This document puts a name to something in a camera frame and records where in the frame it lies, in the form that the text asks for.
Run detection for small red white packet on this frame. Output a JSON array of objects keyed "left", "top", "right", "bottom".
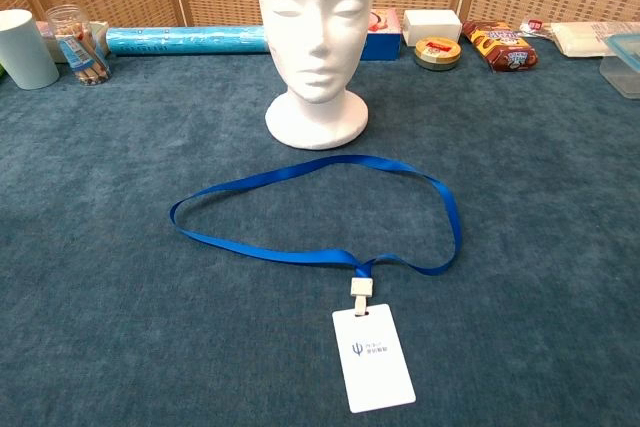
[{"left": 519, "top": 18, "right": 554, "bottom": 38}]

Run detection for brown cookie packet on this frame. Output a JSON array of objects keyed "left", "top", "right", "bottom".
[{"left": 460, "top": 20, "right": 540, "bottom": 73}]

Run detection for clear container blue lid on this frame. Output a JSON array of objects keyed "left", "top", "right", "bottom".
[{"left": 598, "top": 32, "right": 640, "bottom": 99}]

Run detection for light blue paper cup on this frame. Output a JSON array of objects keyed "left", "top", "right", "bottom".
[{"left": 0, "top": 9, "right": 60, "bottom": 91}]

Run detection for round yellow tin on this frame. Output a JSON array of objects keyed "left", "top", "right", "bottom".
[{"left": 413, "top": 37, "right": 462, "bottom": 71}]

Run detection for small white box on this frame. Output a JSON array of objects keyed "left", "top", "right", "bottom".
[{"left": 402, "top": 9, "right": 463, "bottom": 47}]

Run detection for blue pink cookie box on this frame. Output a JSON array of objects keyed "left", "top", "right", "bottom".
[{"left": 360, "top": 7, "right": 404, "bottom": 62}]

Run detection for blue cling film roll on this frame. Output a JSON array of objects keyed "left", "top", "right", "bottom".
[{"left": 105, "top": 25, "right": 271, "bottom": 57}]

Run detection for blue lanyard with badge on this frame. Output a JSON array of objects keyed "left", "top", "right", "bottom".
[{"left": 169, "top": 154, "right": 462, "bottom": 414}]

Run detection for dark blue tablecloth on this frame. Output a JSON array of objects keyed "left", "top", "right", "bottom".
[{"left": 0, "top": 39, "right": 640, "bottom": 427}]

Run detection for clear jar biscuit sticks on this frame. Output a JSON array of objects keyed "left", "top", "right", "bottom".
[{"left": 45, "top": 5, "right": 112, "bottom": 87}]

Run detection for white foam mannequin head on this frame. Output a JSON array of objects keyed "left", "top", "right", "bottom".
[{"left": 255, "top": 0, "right": 376, "bottom": 151}]

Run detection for white wipes packet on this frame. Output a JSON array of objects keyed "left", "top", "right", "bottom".
[{"left": 549, "top": 20, "right": 640, "bottom": 57}]

